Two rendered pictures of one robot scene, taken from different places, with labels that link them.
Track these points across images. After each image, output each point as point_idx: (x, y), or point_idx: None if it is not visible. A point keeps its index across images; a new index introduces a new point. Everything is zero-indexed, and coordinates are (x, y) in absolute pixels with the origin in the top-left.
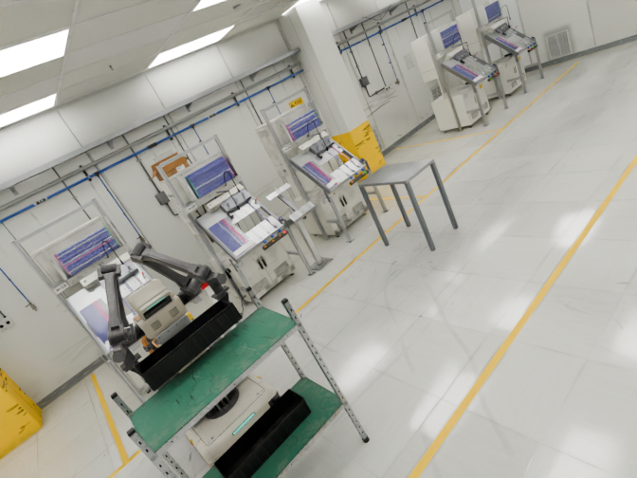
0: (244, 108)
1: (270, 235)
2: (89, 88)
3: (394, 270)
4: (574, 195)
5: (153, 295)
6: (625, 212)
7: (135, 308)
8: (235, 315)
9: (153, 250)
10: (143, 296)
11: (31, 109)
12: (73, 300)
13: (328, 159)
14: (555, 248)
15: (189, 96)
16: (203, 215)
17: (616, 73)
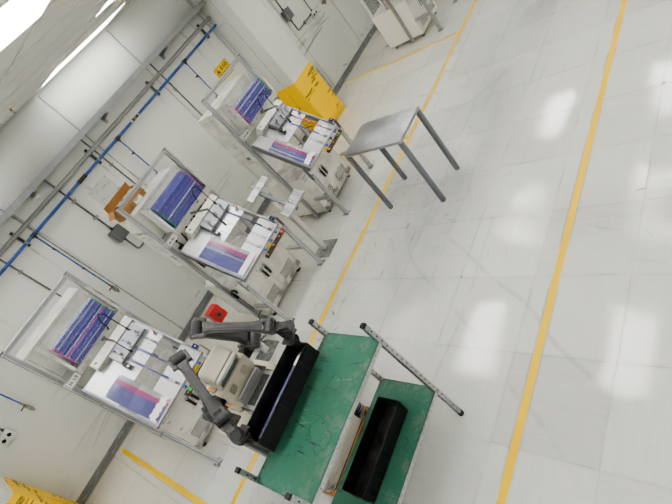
0: (166, 95)
1: (268, 240)
2: None
3: (412, 234)
4: (566, 102)
5: (222, 363)
6: (620, 111)
7: (211, 382)
8: (313, 352)
9: (211, 322)
10: (213, 367)
11: None
12: (91, 387)
13: (293, 131)
14: (566, 168)
15: (99, 104)
16: (186, 244)
17: None
